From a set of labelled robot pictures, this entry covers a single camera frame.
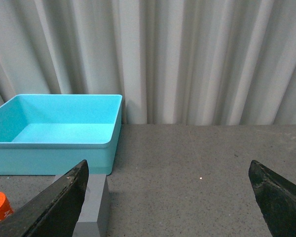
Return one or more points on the gray block with round hole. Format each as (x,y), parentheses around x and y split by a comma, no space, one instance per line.
(94,217)

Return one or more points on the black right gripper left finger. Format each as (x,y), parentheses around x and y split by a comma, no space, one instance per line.
(54,212)

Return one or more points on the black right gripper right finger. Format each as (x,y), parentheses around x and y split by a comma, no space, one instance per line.
(276,198)

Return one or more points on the blue plastic box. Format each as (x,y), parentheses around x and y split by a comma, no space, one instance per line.
(48,134)

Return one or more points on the white curtain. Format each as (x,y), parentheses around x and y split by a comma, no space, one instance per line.
(196,62)

